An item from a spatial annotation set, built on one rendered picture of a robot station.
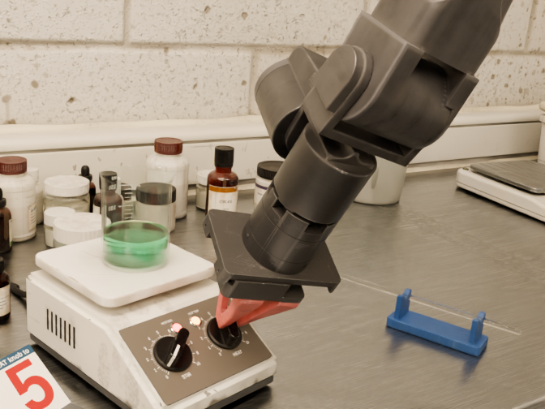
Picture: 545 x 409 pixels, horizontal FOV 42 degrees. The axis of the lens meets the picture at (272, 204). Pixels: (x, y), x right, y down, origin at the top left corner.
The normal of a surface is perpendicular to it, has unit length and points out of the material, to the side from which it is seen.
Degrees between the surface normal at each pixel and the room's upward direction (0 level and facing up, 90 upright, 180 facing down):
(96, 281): 0
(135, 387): 90
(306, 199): 104
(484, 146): 90
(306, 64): 72
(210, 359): 30
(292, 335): 0
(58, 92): 90
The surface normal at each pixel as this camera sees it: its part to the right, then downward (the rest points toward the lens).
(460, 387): 0.08, -0.95
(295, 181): -0.71, 0.14
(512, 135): 0.54, 0.30
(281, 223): -0.51, 0.35
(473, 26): 0.37, 0.54
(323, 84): -0.80, -0.23
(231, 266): 0.43, -0.69
